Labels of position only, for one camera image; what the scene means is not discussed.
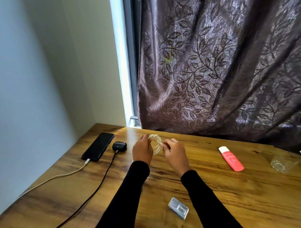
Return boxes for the person's left hand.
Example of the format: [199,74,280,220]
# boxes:
[132,134,154,165]

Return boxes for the person's right hand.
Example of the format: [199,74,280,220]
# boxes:
[161,138,191,178]

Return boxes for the person's right forearm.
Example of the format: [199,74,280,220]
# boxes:
[181,170,243,228]

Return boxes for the person's left forearm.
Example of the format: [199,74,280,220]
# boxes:
[95,161,150,228]

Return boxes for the black earbuds case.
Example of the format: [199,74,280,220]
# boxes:
[112,141,127,152]

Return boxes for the black smartphone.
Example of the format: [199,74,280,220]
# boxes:
[81,133,115,162]

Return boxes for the red and white tube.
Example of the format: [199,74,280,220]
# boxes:
[218,146,245,172]

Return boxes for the small clear plastic packet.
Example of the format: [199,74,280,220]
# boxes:
[168,197,189,220]

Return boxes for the purple leaf-patterned curtain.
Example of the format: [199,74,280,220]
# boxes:
[137,0,301,151]

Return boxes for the clear drinking glass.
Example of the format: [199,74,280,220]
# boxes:
[270,154,298,174]

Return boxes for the black charging cable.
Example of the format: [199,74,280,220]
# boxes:
[56,150,119,228]

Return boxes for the window frame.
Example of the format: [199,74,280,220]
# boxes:
[110,0,142,128]

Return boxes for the white charging cable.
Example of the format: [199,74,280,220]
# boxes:
[18,158,91,199]

